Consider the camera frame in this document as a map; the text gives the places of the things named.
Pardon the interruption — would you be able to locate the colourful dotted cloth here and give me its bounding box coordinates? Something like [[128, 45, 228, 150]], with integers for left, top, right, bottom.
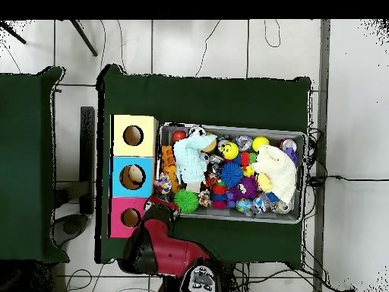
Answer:
[[153, 173, 173, 195]]

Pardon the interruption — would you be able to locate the wooden box with three holes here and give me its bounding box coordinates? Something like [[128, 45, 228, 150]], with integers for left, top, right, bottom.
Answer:
[[107, 113, 160, 239]]

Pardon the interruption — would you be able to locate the green spiky rubber ball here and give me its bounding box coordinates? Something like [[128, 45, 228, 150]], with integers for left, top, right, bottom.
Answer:
[[172, 189, 201, 214]]

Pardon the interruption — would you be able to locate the orange plastic toy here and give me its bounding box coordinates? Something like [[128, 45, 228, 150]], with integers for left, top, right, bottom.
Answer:
[[160, 144, 182, 194]]

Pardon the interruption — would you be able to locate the light blue muslin cloth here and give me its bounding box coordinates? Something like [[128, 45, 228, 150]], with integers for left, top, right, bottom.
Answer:
[[172, 133, 218, 185]]

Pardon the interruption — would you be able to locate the blue spiky rubber ball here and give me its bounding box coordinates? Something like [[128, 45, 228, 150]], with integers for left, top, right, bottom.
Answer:
[[219, 161, 245, 189]]

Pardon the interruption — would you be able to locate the yellow smiley face ball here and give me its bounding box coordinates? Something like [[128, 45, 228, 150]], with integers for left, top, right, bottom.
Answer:
[[220, 141, 240, 161]]

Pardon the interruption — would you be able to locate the purple monster toy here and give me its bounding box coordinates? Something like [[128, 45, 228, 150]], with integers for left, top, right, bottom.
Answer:
[[226, 175, 260, 203]]

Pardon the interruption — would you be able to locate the dark green table cloth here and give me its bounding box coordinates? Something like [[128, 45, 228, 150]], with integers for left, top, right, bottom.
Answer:
[[95, 64, 312, 270], [0, 66, 71, 263]]

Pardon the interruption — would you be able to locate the plain yellow ball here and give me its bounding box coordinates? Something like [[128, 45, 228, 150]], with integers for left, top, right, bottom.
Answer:
[[251, 135, 270, 152]]

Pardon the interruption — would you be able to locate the cream muslin cloth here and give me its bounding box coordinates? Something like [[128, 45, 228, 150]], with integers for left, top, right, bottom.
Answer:
[[251, 144, 298, 205]]

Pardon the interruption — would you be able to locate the black tripod leg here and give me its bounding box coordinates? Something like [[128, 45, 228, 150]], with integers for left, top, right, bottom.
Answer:
[[0, 21, 27, 46], [68, 19, 99, 58]]

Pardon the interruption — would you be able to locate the shallow wire mesh bin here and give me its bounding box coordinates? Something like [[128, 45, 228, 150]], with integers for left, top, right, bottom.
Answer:
[[156, 122, 308, 225]]

